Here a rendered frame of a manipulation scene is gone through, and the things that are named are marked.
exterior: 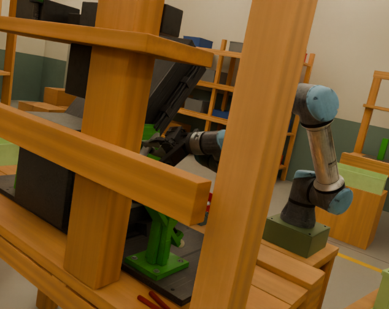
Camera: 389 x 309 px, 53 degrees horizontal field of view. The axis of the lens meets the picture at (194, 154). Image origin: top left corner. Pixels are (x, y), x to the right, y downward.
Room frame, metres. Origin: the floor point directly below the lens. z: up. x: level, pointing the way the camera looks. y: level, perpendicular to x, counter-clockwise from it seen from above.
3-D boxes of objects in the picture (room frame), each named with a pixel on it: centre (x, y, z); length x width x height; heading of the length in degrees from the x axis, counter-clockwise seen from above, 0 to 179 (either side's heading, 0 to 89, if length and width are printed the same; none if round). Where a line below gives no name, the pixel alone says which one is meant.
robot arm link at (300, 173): (1.64, -0.50, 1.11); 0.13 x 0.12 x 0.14; 33
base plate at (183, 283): (1.42, 0.29, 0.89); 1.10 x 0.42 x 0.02; 55
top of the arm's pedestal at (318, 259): (1.64, -0.49, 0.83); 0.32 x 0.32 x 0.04; 53
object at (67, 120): (1.37, 0.46, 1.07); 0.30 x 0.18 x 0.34; 55
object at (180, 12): (1.08, 0.18, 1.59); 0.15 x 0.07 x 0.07; 55
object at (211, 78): (7.33, -0.25, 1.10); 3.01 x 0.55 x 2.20; 57
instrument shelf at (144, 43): (1.21, 0.44, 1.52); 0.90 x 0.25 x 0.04; 55
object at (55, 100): (7.48, 2.76, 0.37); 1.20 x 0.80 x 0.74; 155
